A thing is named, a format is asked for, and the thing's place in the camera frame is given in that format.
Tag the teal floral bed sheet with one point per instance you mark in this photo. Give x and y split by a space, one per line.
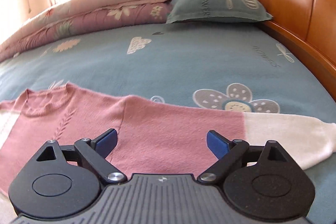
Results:
172 63

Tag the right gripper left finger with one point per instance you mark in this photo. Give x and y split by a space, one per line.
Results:
92 154

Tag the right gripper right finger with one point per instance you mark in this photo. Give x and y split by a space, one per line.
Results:
229 154

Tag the folded pink floral quilt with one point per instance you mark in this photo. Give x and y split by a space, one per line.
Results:
77 17

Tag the pink and cream sweater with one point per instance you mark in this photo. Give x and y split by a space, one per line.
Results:
153 137

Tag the teal flowers pillow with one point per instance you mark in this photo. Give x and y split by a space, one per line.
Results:
224 11

